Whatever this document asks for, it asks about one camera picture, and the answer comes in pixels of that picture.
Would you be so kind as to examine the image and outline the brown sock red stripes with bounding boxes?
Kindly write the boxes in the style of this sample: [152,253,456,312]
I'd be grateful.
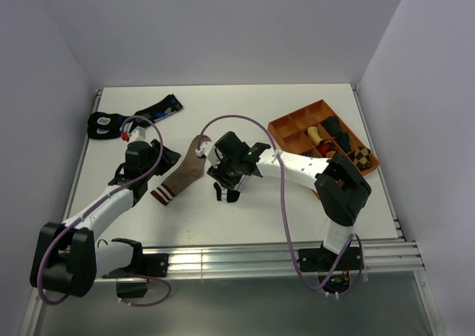
[150,136,210,205]

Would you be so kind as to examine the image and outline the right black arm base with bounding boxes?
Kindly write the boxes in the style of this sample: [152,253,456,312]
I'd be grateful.
[297,246,364,297]

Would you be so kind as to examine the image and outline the orange compartment tray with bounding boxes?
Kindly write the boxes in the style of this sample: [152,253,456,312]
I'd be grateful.
[268,100,380,176]

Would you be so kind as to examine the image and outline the yellow rolled sock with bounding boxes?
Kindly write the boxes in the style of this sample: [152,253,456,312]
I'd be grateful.
[307,126,323,145]

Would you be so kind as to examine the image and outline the black blue patterned sock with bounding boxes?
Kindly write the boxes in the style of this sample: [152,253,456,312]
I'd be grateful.
[87,94,184,140]

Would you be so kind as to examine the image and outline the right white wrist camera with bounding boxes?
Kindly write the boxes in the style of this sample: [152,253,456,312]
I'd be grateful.
[195,141,220,166]

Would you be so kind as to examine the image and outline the brown checkered rolled sock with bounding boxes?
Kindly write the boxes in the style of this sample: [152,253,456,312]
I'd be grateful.
[353,146,373,171]

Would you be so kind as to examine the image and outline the red black rolled sock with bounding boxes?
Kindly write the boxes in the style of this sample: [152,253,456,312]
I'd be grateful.
[317,139,338,158]

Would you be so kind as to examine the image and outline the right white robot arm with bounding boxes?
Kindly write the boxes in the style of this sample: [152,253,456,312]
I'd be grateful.
[196,131,372,269]

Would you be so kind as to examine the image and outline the dark teal rolled sock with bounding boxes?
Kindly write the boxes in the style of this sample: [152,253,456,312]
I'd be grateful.
[336,133,352,154]

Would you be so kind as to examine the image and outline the white black striped sock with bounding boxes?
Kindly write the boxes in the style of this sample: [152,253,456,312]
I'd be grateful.
[213,176,252,203]

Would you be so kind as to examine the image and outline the aluminium table rail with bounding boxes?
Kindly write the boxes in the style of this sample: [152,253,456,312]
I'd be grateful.
[95,240,425,281]

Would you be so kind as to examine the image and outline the dark green rolled sock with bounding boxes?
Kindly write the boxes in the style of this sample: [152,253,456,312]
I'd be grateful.
[323,116,343,136]

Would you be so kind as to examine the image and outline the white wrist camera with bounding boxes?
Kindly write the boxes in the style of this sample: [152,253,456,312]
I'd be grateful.
[121,126,146,143]
[195,141,220,166]

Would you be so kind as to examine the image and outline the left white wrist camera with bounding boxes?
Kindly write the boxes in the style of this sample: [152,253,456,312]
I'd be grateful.
[121,126,146,143]

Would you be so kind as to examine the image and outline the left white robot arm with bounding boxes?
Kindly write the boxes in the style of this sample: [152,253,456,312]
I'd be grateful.
[30,139,181,297]

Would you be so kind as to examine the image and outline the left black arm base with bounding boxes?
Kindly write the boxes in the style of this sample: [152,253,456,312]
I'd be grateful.
[111,238,169,300]

